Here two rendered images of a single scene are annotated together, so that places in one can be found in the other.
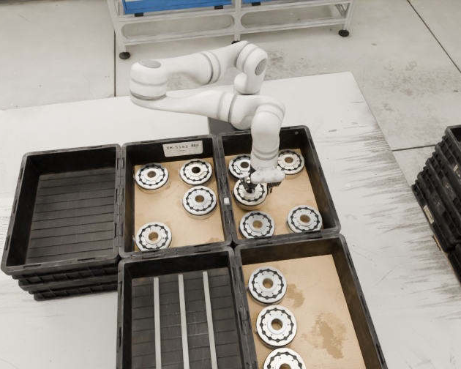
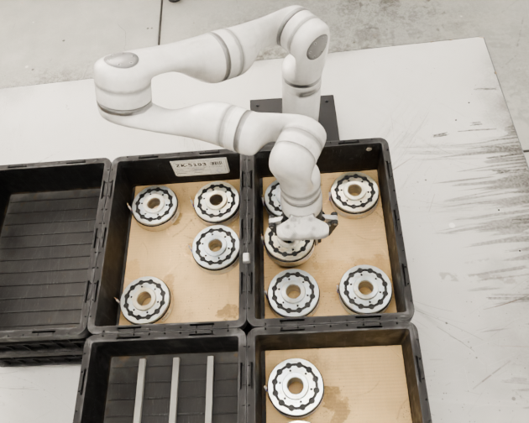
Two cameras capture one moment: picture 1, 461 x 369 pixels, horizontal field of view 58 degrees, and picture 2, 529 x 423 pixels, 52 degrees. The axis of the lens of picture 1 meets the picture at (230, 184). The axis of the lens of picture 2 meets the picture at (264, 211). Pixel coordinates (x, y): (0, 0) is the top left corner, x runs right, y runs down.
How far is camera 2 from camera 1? 0.29 m
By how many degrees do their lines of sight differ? 11
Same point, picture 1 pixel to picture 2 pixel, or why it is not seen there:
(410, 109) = not seen: outside the picture
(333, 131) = (440, 136)
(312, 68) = (442, 15)
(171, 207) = (177, 253)
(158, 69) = (132, 70)
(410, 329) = not seen: outside the picture
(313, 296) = (364, 409)
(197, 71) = (203, 65)
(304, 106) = (400, 94)
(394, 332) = not seen: outside the picture
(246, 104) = (262, 127)
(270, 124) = (293, 164)
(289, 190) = (351, 237)
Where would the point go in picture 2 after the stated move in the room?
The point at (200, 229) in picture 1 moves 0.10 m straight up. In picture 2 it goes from (212, 289) to (203, 271)
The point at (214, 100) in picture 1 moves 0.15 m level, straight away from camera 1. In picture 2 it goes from (212, 121) to (222, 50)
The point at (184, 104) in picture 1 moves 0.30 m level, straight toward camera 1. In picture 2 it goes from (172, 122) to (160, 299)
